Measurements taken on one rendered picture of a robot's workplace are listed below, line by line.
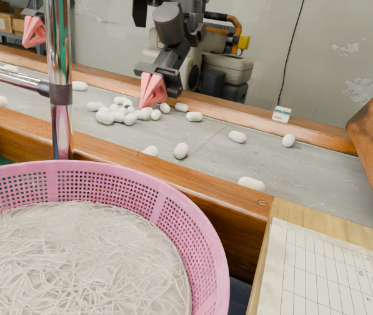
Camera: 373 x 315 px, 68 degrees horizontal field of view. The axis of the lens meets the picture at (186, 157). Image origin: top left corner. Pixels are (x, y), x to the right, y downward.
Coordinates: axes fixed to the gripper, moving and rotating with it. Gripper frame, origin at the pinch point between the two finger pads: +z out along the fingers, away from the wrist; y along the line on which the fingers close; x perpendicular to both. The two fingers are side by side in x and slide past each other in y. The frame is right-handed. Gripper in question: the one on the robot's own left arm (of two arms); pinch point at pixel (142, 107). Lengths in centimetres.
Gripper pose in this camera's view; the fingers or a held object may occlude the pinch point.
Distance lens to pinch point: 60.1
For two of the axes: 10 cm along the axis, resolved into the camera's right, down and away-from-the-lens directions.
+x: 1.4, 4.5, 8.8
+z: -3.9, 8.4, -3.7
